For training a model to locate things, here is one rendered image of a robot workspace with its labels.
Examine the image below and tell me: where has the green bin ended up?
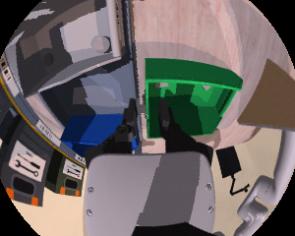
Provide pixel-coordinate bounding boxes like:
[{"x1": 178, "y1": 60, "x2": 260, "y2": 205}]
[{"x1": 146, "y1": 58, "x2": 243, "y2": 139}]

